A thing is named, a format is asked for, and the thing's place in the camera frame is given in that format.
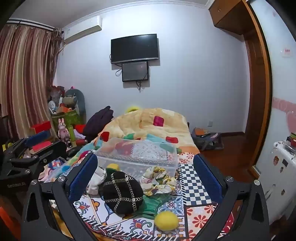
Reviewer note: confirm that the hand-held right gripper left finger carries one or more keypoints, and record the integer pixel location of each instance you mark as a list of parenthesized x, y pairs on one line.
[(83, 177)]

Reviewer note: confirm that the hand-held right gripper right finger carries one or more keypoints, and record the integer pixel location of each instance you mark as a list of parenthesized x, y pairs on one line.
[(208, 178)]

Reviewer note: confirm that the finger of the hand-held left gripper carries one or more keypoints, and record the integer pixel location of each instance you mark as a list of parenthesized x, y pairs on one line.
[(38, 137), (54, 149)]

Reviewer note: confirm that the clear plastic storage box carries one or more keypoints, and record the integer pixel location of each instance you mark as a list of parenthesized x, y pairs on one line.
[(159, 165)]

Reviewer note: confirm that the floral yellow white scarf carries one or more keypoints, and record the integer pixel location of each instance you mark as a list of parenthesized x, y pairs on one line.
[(157, 183)]

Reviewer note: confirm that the yellow soft ball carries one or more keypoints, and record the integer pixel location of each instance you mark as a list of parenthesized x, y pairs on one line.
[(166, 221)]

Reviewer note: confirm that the red box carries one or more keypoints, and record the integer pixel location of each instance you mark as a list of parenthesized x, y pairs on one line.
[(41, 126), (42, 146)]

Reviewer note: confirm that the colourful patterned bed sheet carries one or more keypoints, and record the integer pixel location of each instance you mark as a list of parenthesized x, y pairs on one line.
[(196, 185)]

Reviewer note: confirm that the white cloth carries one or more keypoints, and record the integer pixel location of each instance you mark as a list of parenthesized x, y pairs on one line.
[(96, 183)]

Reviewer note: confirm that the pink rabbit toy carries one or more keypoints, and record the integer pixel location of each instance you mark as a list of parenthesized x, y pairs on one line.
[(63, 131)]

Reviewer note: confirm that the small yellow green ball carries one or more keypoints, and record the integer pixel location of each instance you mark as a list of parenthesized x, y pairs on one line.
[(112, 167)]

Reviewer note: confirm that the small white fan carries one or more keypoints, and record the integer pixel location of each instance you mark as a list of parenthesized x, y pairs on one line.
[(52, 106)]

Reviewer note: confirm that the green cardboard box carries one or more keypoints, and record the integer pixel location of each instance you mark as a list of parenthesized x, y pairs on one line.
[(69, 119)]

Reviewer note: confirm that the grey bag with clutter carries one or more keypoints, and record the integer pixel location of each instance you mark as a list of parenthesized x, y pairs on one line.
[(205, 139)]

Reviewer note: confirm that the dark purple clothing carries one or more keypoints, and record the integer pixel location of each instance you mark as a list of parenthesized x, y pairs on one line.
[(98, 122)]

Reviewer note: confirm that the grey plush toy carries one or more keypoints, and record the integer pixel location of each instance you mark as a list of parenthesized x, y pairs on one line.
[(79, 102)]

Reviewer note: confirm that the red striped curtain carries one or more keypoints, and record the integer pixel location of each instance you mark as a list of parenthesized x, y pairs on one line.
[(25, 81)]

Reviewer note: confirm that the green knitted cloth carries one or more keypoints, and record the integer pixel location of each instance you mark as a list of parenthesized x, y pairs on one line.
[(150, 204)]

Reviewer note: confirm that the white cabinet with stickers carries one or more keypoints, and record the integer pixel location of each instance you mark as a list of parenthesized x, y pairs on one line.
[(275, 180)]

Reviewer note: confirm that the yellow patchwork quilt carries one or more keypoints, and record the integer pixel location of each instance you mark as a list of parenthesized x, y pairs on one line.
[(143, 120)]

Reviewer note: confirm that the yellow round cushion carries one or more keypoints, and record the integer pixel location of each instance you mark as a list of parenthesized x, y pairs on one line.
[(132, 109)]

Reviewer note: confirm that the white air conditioner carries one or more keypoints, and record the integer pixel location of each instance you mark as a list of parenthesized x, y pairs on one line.
[(81, 30)]

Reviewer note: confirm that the wooden overhead cabinet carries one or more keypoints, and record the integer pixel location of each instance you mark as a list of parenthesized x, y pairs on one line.
[(227, 16)]

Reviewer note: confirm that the white wall outlet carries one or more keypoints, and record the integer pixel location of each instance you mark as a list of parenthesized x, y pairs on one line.
[(210, 123)]

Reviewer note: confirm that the wooden door frame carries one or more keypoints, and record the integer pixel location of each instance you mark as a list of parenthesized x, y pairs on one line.
[(256, 92)]

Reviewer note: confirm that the pink wall sticker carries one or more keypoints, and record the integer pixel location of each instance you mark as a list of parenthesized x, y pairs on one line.
[(284, 104)]

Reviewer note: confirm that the small black wall monitor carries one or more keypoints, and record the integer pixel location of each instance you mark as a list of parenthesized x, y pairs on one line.
[(135, 71)]

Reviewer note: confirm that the large black wall television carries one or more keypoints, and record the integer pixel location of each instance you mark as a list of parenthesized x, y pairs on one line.
[(134, 48)]

